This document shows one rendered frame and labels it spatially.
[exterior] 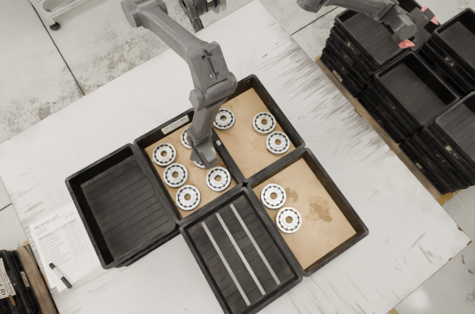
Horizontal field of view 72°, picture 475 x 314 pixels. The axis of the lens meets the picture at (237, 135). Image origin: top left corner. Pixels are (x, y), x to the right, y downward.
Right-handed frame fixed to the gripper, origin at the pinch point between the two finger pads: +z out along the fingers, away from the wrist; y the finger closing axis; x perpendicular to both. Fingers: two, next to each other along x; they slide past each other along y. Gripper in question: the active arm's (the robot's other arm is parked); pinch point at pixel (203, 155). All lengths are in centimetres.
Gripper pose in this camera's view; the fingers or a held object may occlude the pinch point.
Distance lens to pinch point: 137.1
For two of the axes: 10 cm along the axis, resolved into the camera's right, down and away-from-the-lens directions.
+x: -9.7, -2.3, 1.0
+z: 0.2, 3.2, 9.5
